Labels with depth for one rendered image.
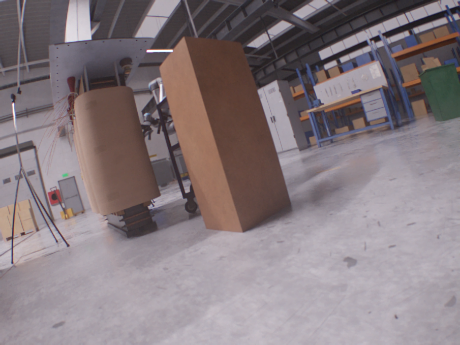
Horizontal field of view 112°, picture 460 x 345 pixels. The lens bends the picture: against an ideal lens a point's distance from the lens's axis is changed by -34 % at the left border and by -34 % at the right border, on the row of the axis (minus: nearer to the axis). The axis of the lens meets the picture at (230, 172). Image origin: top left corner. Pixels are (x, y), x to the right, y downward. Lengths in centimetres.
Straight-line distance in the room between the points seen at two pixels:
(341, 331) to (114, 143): 159
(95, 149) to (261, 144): 108
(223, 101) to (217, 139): 19
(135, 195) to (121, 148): 33
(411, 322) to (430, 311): 4
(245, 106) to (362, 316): 98
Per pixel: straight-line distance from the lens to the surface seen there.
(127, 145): 169
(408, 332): 42
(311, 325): 46
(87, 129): 172
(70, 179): 1539
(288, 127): 616
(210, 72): 110
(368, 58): 865
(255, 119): 117
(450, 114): 408
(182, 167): 1137
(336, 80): 581
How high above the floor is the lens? 32
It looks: 3 degrees down
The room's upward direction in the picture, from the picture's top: 17 degrees counter-clockwise
